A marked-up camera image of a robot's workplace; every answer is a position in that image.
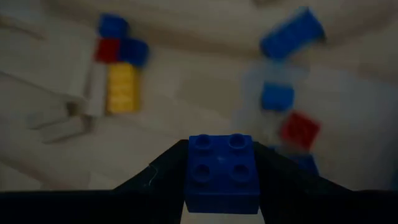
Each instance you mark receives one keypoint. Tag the red square brick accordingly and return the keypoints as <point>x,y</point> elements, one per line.
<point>300,130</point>
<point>107,50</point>

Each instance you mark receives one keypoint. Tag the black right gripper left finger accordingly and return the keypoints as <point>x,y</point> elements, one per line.
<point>164,174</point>

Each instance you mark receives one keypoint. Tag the yellow long brick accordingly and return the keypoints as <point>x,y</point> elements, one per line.
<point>122,88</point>

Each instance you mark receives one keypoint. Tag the blue long brick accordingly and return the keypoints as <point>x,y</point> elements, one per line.
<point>290,34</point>

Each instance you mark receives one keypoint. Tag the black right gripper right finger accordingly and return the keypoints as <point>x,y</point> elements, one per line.
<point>289,186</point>

